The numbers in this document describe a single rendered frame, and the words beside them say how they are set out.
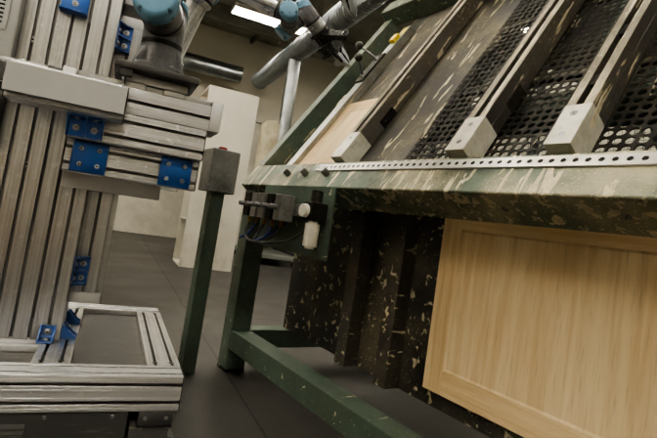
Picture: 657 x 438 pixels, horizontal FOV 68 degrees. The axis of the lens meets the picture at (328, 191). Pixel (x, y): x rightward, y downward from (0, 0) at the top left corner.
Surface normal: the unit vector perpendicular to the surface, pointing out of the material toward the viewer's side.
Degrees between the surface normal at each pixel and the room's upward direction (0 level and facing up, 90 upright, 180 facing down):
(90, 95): 90
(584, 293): 90
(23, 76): 90
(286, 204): 90
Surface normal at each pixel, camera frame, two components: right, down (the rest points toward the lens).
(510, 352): -0.82, -0.16
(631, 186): -0.59, -0.69
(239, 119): 0.40, 0.00
